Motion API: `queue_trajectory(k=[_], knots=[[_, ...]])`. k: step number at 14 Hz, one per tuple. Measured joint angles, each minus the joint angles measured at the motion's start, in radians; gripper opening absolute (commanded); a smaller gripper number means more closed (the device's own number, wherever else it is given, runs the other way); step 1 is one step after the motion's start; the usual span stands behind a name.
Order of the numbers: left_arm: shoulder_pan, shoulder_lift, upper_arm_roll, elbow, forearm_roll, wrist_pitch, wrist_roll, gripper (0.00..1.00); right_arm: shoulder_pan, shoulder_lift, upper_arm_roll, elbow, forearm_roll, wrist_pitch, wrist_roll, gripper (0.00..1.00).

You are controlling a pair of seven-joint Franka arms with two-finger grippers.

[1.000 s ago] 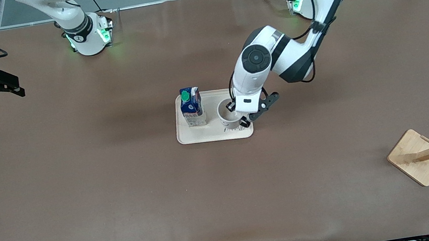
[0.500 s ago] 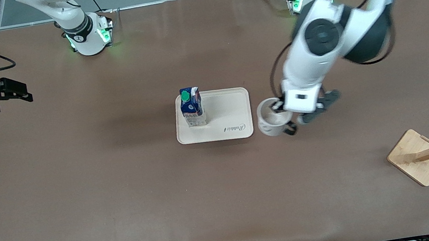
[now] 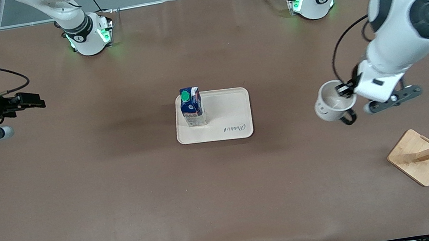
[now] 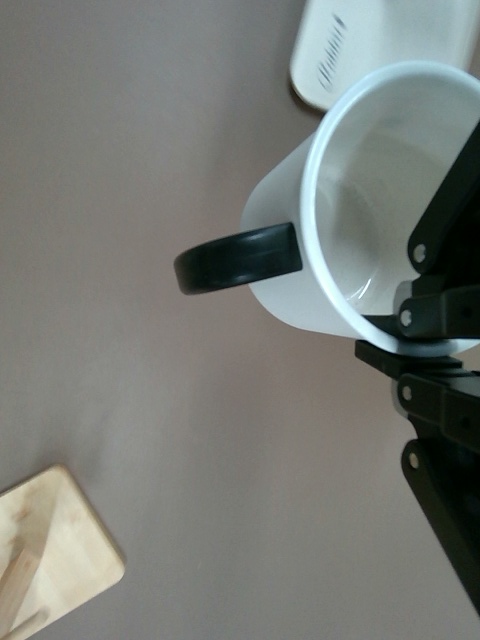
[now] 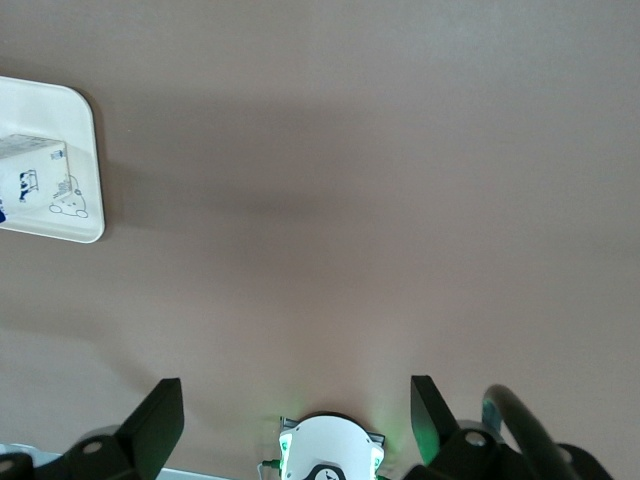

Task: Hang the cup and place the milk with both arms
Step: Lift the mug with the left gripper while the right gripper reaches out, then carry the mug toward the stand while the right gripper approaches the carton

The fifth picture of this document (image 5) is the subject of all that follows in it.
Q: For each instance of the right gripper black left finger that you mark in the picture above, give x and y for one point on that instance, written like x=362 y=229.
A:
x=145 y=435

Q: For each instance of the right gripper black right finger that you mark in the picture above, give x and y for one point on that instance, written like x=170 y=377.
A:
x=435 y=435

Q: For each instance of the blue white milk carton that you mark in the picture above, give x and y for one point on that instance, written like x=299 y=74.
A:
x=30 y=175

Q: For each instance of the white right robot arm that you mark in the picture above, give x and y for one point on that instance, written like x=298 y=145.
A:
x=327 y=450

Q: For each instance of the cream plastic tray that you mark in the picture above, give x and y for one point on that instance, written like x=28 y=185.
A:
x=60 y=110

